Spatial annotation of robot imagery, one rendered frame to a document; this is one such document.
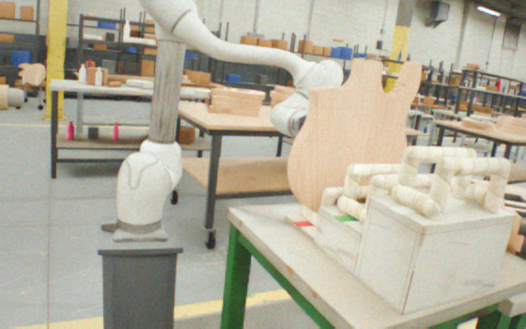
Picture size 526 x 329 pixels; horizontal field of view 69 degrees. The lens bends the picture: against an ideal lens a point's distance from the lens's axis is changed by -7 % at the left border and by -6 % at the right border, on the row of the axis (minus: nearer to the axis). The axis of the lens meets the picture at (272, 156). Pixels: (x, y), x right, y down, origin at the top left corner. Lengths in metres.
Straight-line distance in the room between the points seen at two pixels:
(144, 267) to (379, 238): 0.88
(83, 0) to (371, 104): 10.89
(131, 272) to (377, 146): 0.88
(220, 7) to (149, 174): 11.17
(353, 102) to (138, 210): 0.78
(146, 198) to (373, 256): 0.82
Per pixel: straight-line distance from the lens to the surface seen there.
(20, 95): 0.60
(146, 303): 1.52
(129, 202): 1.40
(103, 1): 11.70
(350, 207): 0.90
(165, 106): 1.53
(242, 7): 12.68
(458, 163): 0.75
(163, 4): 1.36
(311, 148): 0.97
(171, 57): 1.52
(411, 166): 0.78
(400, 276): 0.77
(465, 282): 0.88
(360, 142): 1.04
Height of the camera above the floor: 1.33
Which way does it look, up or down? 13 degrees down
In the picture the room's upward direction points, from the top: 7 degrees clockwise
